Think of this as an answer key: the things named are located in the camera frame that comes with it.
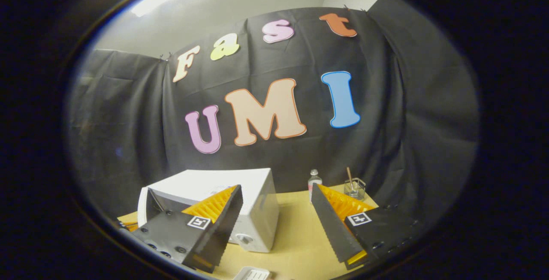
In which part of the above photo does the white microwave oven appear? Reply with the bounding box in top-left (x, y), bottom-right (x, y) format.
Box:
top-left (136, 168), bottom-right (280, 253)

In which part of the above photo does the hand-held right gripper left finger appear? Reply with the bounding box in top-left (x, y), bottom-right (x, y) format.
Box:
top-left (131, 184), bottom-right (244, 274)

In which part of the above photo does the white plastic tray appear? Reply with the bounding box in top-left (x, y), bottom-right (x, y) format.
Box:
top-left (233, 266), bottom-right (271, 280)

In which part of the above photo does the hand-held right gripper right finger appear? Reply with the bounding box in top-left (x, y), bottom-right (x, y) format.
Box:
top-left (310, 183), bottom-right (427, 272)

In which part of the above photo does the small clear plastic bottle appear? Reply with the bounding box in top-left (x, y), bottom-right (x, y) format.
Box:
top-left (308, 169), bottom-right (323, 203)

